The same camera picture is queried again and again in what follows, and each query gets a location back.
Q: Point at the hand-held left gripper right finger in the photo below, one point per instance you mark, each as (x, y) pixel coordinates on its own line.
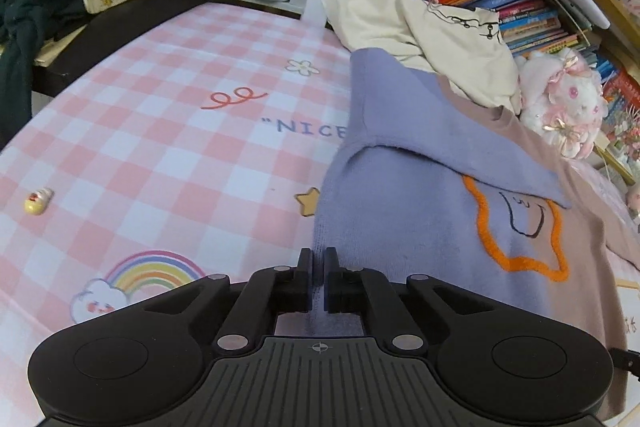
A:
(336, 287)

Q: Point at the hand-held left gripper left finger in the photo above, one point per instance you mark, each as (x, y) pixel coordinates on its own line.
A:
(300, 287)

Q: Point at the purple and mauve sweater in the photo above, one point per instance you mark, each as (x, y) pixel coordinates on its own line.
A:
(400, 217)

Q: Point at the pink checked cartoon desk mat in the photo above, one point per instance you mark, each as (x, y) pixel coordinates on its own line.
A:
(150, 132)

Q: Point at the cream printed garment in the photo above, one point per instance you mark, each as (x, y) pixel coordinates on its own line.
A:
(450, 37)

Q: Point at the small yellow toy figure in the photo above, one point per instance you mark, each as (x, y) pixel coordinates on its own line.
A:
(37, 201)

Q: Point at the white plush rabbit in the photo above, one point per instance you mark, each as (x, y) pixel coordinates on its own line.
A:
(560, 102)

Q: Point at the black side table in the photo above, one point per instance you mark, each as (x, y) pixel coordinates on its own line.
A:
(125, 27)

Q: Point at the colourful bead ornament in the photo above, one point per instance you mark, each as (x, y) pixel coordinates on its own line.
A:
(627, 132)

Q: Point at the red boxed book set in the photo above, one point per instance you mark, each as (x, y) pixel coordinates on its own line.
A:
(625, 97)

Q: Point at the dark green cloth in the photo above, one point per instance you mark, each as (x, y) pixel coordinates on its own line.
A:
(30, 17)

